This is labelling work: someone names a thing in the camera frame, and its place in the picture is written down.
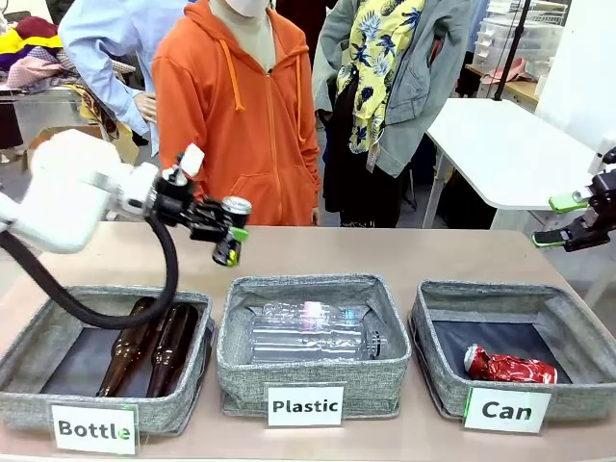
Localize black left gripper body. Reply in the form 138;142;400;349
153;178;204;228

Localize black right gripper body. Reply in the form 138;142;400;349
564;167;616;253

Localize black drink can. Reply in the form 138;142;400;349
212;195;253;269

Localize brown glass bottle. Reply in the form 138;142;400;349
145;302;200;398
95;295;161;398

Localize small clear plastic bottle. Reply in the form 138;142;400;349
259;299;371;328

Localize crushed red drink can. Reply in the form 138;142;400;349
463;343;559;385

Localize large clear plastic bottle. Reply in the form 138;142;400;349
247;320;387;363

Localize grey fabric basket labelled Can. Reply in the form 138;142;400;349
407;280;616;423

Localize grey fabric basket labelled Plastic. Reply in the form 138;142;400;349
216;273;413;419

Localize white Can label sign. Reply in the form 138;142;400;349
462;386;552;435

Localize grey fabric basket labelled Bottle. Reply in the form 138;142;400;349
0;284;217;437

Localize blue shirt person hand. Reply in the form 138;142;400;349
133;90;158;125

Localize white side table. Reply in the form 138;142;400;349
425;97;608;230

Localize brown cardboard box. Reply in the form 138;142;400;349
21;123;141;167

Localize person in orange hoodie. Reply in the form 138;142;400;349
151;0;322;227

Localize pink cloth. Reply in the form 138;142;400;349
480;56;536;86

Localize black stand pole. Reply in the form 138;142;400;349
493;0;533;102

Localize clear plastic storage drawers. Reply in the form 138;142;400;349
473;15;565;74

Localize person in light blue shirt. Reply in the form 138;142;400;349
57;0;193;158

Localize white Plastic label sign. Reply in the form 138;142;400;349
267;384;346;428

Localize person in grey denim jacket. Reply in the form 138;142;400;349
311;0;477;228

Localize pile of colourful clothes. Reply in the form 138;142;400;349
0;15;81;93

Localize white Bottle label sign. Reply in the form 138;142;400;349
50;402;140;456

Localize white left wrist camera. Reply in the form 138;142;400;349
162;142;205;187

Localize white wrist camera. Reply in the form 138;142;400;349
587;134;616;174
162;142;205;187

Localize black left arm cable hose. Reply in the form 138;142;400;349
0;214;181;331

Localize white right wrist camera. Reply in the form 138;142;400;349
587;134;616;174

